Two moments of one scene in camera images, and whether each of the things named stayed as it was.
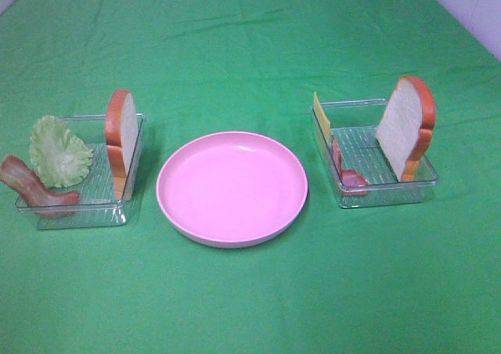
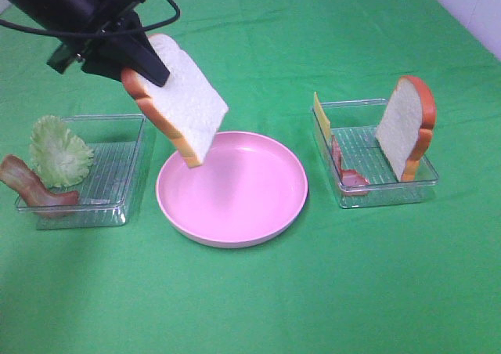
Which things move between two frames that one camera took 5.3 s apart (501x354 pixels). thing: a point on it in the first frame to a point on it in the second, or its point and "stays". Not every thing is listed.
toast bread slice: [121, 136] to [188, 107]
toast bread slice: [406, 128] stays
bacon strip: [14, 171] stays
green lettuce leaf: [60, 159] stays
